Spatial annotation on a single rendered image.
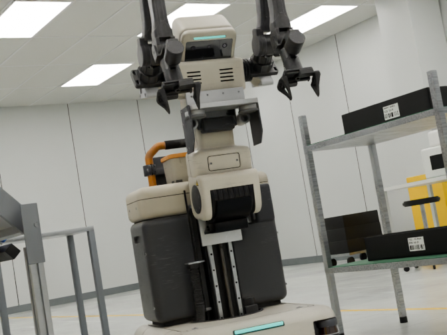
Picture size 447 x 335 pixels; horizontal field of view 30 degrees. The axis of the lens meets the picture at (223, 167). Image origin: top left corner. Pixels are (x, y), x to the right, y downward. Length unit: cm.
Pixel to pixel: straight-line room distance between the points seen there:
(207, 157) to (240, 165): 13
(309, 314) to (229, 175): 57
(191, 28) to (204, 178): 53
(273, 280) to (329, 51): 833
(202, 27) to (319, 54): 864
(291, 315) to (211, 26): 106
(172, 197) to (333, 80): 833
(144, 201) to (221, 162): 36
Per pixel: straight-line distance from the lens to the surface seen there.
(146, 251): 317
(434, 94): 347
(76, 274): 612
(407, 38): 967
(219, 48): 304
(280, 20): 292
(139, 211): 317
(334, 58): 1136
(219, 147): 301
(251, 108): 294
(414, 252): 384
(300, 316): 299
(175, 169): 325
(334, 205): 1158
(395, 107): 380
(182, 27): 300
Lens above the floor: 58
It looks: 5 degrees up
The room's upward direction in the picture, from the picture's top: 9 degrees counter-clockwise
